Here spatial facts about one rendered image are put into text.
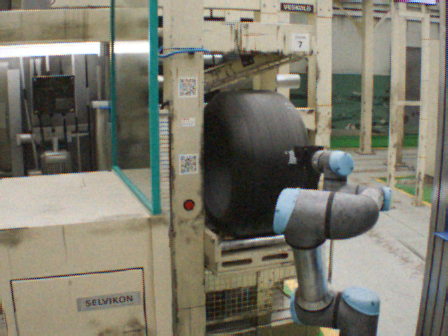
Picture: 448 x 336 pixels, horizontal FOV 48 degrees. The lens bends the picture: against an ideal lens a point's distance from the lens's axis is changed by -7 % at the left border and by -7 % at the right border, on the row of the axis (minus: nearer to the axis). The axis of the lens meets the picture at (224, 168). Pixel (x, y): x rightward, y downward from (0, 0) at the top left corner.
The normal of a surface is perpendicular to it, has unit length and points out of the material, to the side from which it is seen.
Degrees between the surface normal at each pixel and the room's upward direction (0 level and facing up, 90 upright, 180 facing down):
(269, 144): 68
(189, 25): 90
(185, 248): 90
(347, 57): 90
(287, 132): 58
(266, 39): 90
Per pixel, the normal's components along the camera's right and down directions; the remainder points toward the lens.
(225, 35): 0.36, 0.18
